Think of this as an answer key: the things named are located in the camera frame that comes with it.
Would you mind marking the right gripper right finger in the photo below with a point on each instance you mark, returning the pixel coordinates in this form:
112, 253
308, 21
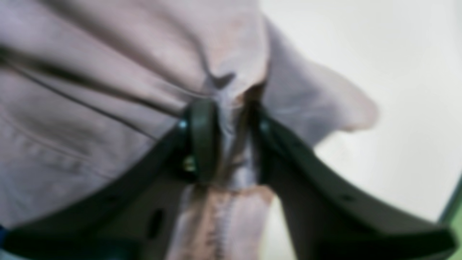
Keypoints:
328, 217

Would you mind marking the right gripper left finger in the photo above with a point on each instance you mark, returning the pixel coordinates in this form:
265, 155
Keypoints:
134, 215

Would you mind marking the mauve pink t-shirt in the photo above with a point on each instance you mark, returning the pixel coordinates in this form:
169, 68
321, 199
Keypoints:
115, 75

